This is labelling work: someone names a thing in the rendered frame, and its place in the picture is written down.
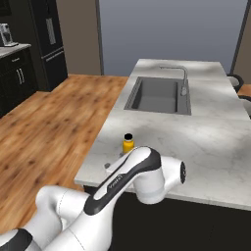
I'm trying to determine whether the dark island cabinet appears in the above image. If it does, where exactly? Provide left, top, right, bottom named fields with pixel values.
left=82, top=185, right=251, bottom=251

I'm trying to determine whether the black stool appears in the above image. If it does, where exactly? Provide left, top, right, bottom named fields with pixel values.
left=226, top=74, right=245, bottom=94

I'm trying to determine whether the grey coffee machine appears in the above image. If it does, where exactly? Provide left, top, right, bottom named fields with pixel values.
left=0, top=23, right=20, bottom=48

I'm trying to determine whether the yellow bottle with black cap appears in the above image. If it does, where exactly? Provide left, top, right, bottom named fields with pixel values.
left=122, top=132, right=135, bottom=155

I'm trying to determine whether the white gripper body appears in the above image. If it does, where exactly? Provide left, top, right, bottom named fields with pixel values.
left=104, top=152, right=131, bottom=176

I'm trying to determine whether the grey metal tap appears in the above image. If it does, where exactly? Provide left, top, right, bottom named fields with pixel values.
left=159, top=65, right=190, bottom=97

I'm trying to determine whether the grey sink basin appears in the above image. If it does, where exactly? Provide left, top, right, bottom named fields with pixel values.
left=123, top=75, right=192, bottom=116

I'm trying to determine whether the black cupboard run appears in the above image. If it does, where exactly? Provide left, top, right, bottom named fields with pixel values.
left=0, top=47, right=37, bottom=119

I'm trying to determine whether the black fridge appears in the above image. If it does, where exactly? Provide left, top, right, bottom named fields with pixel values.
left=28, top=0, right=69, bottom=93

